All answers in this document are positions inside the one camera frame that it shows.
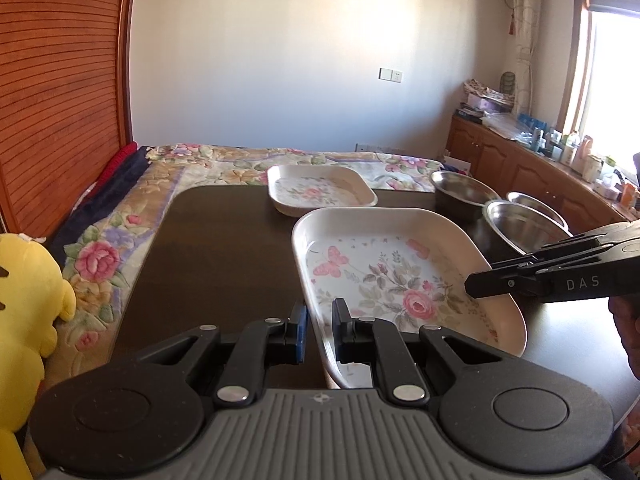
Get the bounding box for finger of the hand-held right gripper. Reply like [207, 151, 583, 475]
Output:
[464, 264, 556, 300]
[488, 235, 602, 274]

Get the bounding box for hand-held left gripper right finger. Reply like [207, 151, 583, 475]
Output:
[331, 298, 506, 406]

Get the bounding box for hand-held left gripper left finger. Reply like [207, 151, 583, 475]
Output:
[131, 301, 308, 408]

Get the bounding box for wide steel bowl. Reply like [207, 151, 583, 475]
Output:
[482, 200, 573, 263]

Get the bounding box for large floral square plate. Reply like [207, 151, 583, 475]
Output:
[291, 206, 527, 390]

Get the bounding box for deep steel bowl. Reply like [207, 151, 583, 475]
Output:
[429, 170, 501, 223]

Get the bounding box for small floral square plate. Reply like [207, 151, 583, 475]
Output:
[266, 164, 378, 218]

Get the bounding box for person's right hand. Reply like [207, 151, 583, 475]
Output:
[607, 293, 640, 382]

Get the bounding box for row of toiletry bottles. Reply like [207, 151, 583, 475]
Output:
[517, 115, 640, 207]

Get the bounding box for wooden cabinet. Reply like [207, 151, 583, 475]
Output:
[446, 114, 640, 233]

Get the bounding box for clear plastic bags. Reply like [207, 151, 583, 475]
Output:
[482, 112, 532, 142]

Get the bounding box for pile of boxes and papers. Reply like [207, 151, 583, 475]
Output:
[457, 79, 516, 122]

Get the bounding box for window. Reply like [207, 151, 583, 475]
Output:
[565, 0, 640, 161]

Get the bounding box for floral blanket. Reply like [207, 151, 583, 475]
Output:
[50, 143, 443, 386]

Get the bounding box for patterned curtain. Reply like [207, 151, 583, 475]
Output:
[502, 0, 545, 111]

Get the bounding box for red cloth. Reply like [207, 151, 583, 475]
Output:
[97, 142, 138, 186]

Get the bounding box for yellow plush toy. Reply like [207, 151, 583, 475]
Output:
[0, 232, 77, 480]

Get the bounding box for slatted wooden wardrobe door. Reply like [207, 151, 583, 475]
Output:
[0, 0, 139, 241]

